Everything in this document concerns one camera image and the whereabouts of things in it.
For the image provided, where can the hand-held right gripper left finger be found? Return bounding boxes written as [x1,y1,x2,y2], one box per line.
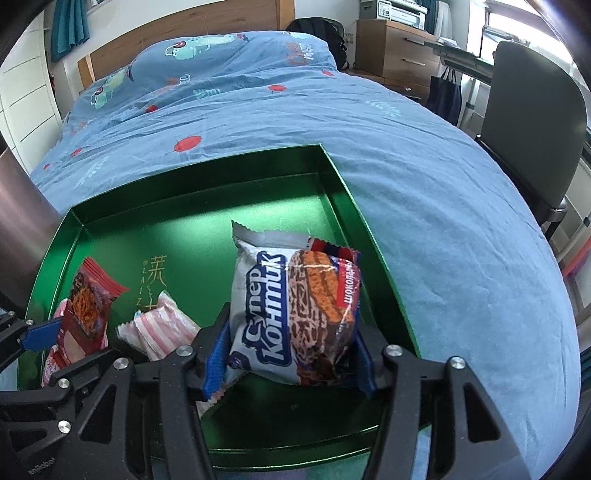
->
[58,302,232,480]

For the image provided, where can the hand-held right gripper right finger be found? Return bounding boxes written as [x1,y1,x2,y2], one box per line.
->
[353,322,536,480]

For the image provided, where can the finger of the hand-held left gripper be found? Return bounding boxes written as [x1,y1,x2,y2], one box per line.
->
[0,348,123,408]
[0,310,63,365]

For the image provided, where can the pink character snack pouch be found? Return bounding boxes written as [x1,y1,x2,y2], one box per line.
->
[41,298,112,388]

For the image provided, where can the dark red pretzel packet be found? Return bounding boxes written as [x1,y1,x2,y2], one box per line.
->
[55,256,130,354]

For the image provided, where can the pink striped snack packet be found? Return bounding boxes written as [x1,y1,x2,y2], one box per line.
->
[116,291,201,361]

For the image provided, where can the white wafer packet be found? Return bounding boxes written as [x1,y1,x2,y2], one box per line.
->
[203,220,365,407]

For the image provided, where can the green tray box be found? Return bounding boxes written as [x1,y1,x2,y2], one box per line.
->
[16,144,423,467]

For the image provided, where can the blue printed bedsheet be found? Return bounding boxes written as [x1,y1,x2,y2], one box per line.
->
[30,30,583,480]

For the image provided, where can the white wardrobe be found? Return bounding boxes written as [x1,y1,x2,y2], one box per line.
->
[0,44,63,155]

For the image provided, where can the dark blue bag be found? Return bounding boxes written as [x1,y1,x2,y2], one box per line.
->
[427,69,463,126]

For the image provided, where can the dark grey office chair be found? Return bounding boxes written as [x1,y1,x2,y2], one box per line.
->
[475,41,588,241]

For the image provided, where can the blue printed pillow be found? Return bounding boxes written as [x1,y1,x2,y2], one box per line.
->
[69,31,340,114]

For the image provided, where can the wooden drawer cabinet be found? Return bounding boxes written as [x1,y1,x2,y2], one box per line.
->
[355,19,439,100]

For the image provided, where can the grey desk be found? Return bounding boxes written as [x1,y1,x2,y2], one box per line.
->
[425,37,498,75]

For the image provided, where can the black backpack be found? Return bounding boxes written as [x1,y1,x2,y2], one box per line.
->
[285,17,350,71]

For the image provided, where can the wooden headboard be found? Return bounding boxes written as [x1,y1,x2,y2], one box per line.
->
[78,0,296,88]

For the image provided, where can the grey printer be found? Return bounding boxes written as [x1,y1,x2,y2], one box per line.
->
[359,0,430,29]

